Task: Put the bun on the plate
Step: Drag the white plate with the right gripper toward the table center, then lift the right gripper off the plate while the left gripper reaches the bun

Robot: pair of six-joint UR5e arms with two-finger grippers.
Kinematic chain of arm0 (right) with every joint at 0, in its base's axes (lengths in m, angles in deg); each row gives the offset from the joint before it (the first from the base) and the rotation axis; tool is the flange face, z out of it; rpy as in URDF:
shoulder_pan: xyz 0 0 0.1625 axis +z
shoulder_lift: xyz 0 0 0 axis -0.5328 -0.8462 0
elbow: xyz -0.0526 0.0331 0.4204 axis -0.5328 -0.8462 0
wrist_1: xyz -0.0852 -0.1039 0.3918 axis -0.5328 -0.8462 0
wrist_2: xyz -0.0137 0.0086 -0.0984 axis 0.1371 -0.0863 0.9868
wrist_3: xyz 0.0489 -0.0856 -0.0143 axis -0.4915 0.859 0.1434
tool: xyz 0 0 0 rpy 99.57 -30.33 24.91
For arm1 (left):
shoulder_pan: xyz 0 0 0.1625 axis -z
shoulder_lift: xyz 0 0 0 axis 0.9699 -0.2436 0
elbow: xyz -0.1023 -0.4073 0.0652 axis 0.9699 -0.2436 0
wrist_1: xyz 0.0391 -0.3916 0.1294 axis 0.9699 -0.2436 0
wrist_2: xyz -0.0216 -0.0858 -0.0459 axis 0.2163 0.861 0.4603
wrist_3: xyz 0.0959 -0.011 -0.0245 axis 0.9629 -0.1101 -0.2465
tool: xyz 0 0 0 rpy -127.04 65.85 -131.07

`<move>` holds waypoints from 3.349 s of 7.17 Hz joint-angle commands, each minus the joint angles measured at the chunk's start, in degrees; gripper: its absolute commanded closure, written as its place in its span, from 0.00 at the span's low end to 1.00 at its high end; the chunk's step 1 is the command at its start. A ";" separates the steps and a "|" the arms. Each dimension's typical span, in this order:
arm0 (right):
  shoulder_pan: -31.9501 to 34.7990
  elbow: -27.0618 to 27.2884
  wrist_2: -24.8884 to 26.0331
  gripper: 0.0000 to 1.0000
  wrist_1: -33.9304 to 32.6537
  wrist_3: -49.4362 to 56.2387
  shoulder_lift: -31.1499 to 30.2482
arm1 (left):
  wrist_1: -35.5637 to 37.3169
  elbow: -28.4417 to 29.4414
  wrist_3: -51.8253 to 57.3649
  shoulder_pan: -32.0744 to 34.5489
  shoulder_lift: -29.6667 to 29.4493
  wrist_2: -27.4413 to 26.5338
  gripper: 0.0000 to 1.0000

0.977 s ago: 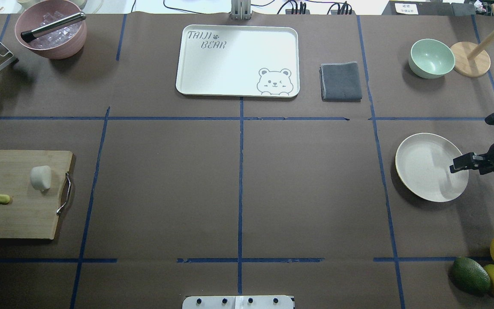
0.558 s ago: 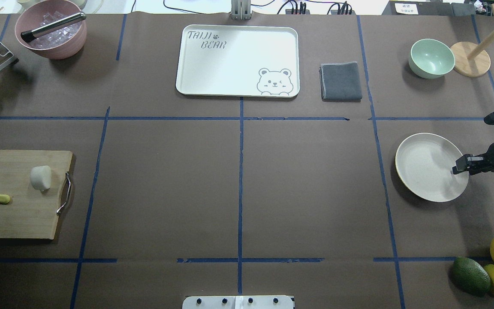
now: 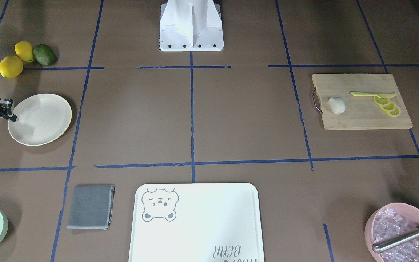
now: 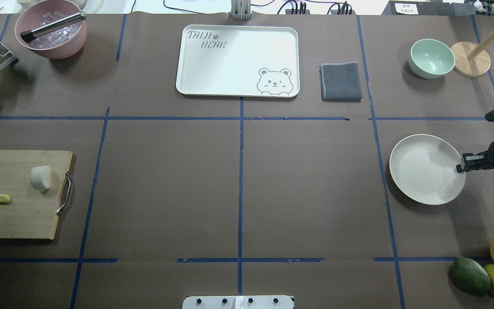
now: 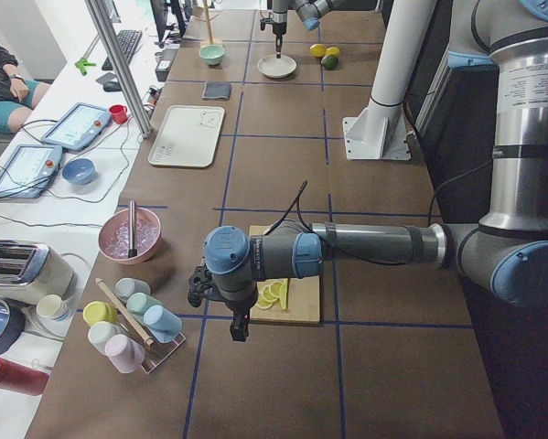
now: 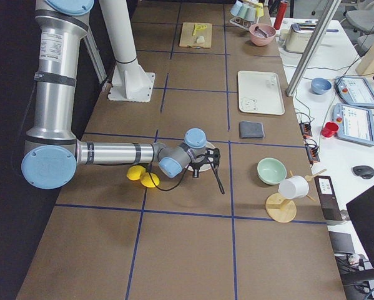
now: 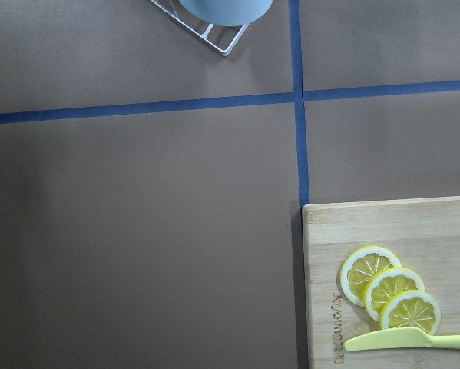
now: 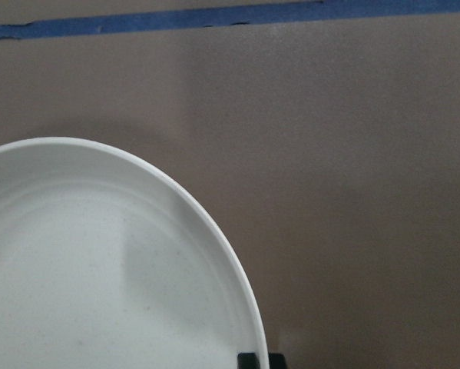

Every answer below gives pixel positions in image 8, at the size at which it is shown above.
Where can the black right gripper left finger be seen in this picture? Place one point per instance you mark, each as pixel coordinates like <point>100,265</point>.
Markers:
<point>247,360</point>

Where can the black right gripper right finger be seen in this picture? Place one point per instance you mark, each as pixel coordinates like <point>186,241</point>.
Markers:
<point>277,361</point>

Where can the white round plate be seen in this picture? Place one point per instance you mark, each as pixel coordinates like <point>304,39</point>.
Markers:
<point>106,262</point>

